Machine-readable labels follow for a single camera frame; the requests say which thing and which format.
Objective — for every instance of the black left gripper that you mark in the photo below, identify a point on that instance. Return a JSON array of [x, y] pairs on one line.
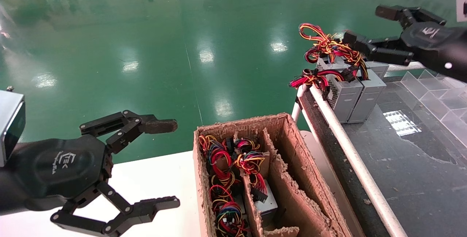
[[54, 169]]

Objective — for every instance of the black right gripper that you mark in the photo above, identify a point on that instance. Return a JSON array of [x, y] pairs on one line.
[[430, 45]]

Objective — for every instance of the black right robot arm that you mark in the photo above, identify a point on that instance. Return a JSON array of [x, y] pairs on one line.
[[460, 54]]

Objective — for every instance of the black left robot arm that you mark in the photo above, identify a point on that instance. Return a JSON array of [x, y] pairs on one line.
[[11, 197]]

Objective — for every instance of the white crossbar pipe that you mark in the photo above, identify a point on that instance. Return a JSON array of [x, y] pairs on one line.
[[397, 67]]

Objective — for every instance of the brown cardboard box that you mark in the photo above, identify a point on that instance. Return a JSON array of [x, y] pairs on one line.
[[199, 186]]

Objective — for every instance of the clear acrylic divider organizer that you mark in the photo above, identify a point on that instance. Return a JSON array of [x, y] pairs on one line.
[[437, 98]]

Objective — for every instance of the short white leg pipe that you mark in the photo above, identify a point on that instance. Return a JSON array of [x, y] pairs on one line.
[[297, 107]]

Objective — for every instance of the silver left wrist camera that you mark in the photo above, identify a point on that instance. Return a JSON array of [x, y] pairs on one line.
[[9, 120]]

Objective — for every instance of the long white rail pipe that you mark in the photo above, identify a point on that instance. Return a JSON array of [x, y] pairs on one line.
[[357, 164]]

